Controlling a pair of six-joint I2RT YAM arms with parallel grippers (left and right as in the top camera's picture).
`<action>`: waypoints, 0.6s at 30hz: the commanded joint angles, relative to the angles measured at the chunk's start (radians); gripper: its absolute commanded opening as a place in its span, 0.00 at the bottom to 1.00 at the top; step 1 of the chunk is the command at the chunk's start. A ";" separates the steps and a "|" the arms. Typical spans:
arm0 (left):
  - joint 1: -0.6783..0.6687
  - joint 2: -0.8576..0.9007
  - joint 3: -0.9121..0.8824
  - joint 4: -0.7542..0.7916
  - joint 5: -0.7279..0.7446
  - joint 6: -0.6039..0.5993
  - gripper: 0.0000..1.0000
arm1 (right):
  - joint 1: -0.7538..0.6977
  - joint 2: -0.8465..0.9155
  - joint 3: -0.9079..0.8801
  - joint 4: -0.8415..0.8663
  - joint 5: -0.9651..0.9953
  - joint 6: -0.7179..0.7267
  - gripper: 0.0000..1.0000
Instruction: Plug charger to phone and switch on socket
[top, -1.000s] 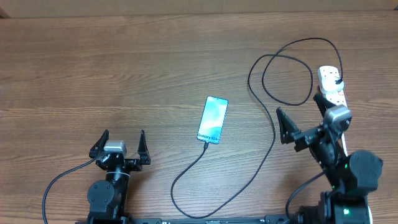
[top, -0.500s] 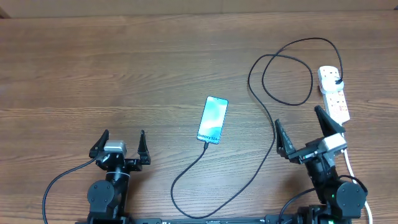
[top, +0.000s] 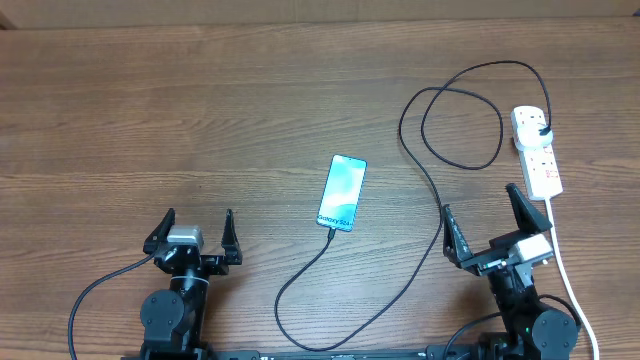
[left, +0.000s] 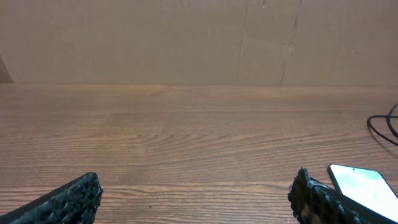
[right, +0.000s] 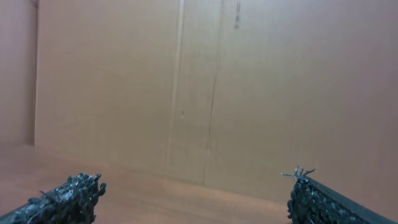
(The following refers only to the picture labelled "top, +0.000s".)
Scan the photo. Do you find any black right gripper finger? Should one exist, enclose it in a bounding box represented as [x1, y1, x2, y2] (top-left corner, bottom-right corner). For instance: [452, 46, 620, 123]
[441, 205, 474, 268]
[505, 183, 553, 234]

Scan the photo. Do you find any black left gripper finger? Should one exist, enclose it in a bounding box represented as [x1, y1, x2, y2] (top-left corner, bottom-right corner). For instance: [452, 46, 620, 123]
[143, 208, 175, 255]
[221, 209, 243, 265]

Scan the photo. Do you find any black samsung smartphone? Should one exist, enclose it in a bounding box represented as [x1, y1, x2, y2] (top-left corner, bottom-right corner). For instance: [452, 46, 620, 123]
[316, 154, 367, 232]

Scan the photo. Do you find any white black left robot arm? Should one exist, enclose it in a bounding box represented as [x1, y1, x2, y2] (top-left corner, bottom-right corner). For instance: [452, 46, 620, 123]
[140, 209, 242, 359]

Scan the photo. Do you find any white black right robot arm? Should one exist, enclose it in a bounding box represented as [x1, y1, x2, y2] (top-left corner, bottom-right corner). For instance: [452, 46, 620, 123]
[427, 183, 583, 360]

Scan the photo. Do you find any white charger plug adapter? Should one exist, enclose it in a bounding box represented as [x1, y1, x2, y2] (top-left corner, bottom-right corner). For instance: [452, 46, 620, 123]
[513, 122, 554, 151]

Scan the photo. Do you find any white power strip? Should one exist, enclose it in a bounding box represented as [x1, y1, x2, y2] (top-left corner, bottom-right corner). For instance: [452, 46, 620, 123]
[510, 106, 563, 201]

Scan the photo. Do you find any white power strip cord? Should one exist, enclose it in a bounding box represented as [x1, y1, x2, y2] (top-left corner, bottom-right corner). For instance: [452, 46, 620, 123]
[543, 196, 600, 360]

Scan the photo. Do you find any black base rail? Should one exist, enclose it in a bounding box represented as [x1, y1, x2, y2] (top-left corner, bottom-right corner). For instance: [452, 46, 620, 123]
[147, 345, 539, 360]

